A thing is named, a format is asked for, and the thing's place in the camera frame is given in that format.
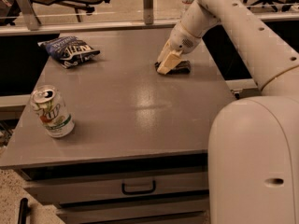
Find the black drawer handle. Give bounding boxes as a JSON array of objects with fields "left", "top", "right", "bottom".
[{"left": 121, "top": 180, "right": 156, "bottom": 195}]

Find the blue chip bag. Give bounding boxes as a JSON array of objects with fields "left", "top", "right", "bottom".
[{"left": 37, "top": 36, "right": 100, "bottom": 69}]

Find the glass railing with posts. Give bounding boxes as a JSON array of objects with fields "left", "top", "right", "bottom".
[{"left": 0, "top": 0, "right": 299, "bottom": 37}]

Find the black rxbar chocolate bar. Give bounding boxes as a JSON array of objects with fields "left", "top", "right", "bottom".
[{"left": 162, "top": 60, "right": 191, "bottom": 75}]

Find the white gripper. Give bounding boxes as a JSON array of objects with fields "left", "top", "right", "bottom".
[{"left": 157, "top": 22, "right": 201, "bottom": 75}]

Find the white 7up soda can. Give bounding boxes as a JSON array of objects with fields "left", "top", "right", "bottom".
[{"left": 30, "top": 85, "right": 75, "bottom": 138}]

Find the black pole on floor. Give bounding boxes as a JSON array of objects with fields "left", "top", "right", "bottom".
[{"left": 17, "top": 198, "right": 29, "bottom": 224}]

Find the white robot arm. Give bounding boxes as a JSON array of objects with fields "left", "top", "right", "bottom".
[{"left": 157, "top": 0, "right": 299, "bottom": 224}]

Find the grey drawer cabinet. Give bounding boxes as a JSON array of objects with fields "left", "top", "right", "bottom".
[{"left": 1, "top": 29, "right": 233, "bottom": 224}]

